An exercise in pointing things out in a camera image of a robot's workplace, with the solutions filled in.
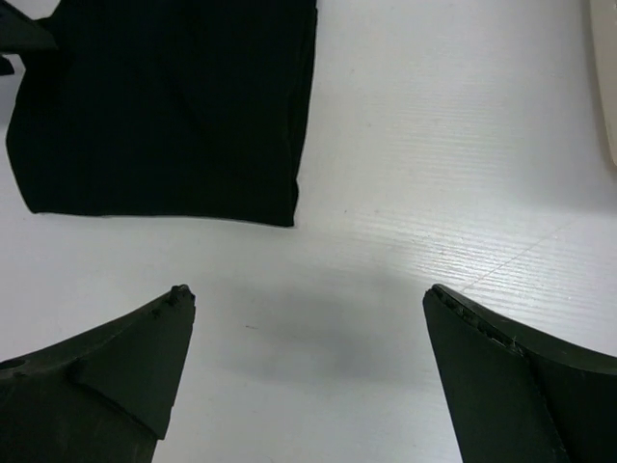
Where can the cream plastic laundry basket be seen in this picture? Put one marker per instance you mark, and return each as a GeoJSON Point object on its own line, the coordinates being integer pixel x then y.
{"type": "Point", "coordinates": [599, 28]}

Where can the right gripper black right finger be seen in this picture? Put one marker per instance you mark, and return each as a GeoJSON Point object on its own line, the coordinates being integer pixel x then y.
{"type": "Point", "coordinates": [516, 394]}

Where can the black t shirt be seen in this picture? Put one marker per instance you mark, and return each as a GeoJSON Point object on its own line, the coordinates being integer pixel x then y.
{"type": "Point", "coordinates": [166, 108]}

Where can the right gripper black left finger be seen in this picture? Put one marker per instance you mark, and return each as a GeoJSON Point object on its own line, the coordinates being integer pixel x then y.
{"type": "Point", "coordinates": [105, 395]}

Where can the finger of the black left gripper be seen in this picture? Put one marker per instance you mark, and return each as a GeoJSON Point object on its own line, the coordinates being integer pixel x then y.
{"type": "Point", "coordinates": [20, 34]}

